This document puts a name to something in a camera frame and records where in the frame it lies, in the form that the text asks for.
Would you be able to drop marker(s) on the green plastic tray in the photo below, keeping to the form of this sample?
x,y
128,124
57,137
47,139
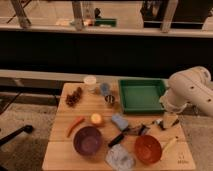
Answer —
x,y
141,96

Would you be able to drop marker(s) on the black chair leg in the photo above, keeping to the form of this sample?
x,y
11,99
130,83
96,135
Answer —
x,y
27,129

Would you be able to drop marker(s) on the purple bowl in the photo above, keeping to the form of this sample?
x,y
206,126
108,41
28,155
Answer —
x,y
87,141

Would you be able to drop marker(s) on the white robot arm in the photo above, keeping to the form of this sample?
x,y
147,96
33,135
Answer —
x,y
190,85

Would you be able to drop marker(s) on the brown grape bunch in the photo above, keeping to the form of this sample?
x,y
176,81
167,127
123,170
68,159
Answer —
x,y
73,98

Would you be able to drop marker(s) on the blue sponge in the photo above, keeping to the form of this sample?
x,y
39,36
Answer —
x,y
119,121

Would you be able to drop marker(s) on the small metal cup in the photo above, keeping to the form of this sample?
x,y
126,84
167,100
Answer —
x,y
110,99

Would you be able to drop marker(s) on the red orange bowl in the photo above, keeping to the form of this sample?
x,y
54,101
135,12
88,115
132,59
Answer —
x,y
147,149

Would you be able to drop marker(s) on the green box in background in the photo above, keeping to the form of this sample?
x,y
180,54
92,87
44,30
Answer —
x,y
106,21

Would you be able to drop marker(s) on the small black tool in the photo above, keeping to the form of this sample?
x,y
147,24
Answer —
x,y
163,125

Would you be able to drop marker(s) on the blue grey cup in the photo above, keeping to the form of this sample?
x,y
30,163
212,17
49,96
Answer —
x,y
105,89

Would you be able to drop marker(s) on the white paper cup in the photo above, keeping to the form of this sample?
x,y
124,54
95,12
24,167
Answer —
x,y
90,82

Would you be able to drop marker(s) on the yellow red apple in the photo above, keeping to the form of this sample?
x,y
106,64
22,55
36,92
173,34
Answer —
x,y
96,119

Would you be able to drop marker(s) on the black handled knife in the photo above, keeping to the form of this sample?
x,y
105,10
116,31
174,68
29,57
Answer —
x,y
133,131

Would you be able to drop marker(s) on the orange carrot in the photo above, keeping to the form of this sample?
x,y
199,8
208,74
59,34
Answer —
x,y
74,124

